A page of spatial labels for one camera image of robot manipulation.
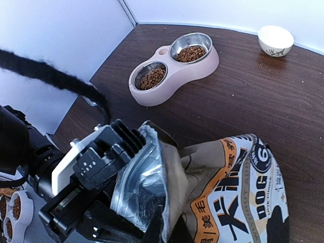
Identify front steel feeder bowl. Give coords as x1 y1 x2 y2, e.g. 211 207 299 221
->
133 62 168 91

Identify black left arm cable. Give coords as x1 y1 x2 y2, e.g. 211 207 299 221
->
0 49 112 126

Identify white triple bowl outside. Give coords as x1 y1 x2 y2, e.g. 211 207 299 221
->
1 190 34 242

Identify rear steel feeder bowl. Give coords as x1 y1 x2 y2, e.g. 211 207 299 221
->
169 32 213 64

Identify white floral ceramic bowl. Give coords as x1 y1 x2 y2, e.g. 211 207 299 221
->
257 25 295 57

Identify steel feeder bowl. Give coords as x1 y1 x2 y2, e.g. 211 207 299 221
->
169 32 213 64
133 62 168 91

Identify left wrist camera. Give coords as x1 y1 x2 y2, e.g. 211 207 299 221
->
52 119 146 196

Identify left aluminium frame post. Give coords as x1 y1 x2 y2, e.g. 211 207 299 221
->
118 0 139 27

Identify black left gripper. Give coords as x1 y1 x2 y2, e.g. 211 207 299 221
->
38 177 157 242

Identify brown kibble pellets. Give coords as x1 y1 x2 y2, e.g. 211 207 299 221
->
139 45 207 91

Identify pet food bag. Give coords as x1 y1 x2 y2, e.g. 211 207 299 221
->
110 121 290 242

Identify pink double pet feeder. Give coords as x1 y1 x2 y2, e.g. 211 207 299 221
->
129 32 219 107

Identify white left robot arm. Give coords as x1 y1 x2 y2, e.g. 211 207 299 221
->
1 106 161 242

